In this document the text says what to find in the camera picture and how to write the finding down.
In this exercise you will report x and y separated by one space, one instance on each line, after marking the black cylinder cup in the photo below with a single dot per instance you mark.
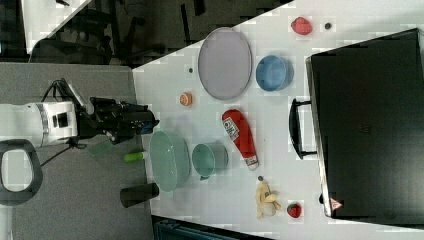
138 194

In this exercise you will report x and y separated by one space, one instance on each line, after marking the red ketchup bottle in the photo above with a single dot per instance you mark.
238 129

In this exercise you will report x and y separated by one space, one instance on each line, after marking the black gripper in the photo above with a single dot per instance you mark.
119 121

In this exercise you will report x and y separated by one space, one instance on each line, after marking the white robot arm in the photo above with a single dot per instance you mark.
53 123

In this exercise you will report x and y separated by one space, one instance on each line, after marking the grey round plate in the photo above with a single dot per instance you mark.
225 63

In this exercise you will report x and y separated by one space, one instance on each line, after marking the green oval strainer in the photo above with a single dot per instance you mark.
170 160

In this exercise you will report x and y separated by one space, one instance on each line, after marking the red strawberry toy far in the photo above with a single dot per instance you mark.
301 26

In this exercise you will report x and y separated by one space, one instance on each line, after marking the red strawberry toy near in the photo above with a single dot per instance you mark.
294 210

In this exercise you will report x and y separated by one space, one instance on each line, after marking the red strawberry toy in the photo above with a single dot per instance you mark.
294 210
301 26

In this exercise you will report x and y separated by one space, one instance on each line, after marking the blue bowl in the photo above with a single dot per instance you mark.
274 73

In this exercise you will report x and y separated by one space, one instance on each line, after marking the teal green cup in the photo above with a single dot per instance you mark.
209 158

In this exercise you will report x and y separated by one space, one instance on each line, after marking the orange slice toy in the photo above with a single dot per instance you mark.
186 99

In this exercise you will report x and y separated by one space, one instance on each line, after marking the black toaster oven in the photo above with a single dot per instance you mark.
368 117

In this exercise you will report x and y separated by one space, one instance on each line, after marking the green round utensil handle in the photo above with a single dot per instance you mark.
136 156

